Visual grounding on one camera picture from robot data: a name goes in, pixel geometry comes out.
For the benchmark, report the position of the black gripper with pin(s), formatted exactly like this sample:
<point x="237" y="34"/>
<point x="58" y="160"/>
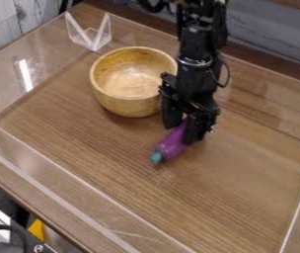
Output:
<point x="187" y="95"/>

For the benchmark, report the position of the purple toy eggplant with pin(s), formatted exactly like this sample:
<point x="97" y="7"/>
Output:
<point x="168" y="148"/>

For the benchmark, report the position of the brown wooden bowl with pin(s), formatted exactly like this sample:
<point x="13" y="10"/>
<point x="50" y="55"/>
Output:
<point x="125" y="76"/>

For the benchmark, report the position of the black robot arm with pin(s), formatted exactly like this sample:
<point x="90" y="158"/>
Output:
<point x="201" y="28"/>

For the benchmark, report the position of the clear acrylic back barrier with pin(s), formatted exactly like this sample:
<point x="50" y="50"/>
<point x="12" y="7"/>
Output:
<point x="260" y="94"/>

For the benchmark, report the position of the clear acrylic barrier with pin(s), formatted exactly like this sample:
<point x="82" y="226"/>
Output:
<point x="260" y="94"/>
<point x="94" y="222"/>

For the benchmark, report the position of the clear acrylic front barrier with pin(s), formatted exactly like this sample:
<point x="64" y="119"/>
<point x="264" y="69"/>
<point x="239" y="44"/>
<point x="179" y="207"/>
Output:
<point x="94" y="222"/>

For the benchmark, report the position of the yellow black device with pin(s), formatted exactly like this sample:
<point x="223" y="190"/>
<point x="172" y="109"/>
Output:
<point x="33" y="241"/>

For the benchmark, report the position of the clear acrylic corner bracket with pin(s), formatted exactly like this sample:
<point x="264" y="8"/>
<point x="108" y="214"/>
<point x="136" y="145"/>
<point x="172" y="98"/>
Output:
<point x="89" y="38"/>

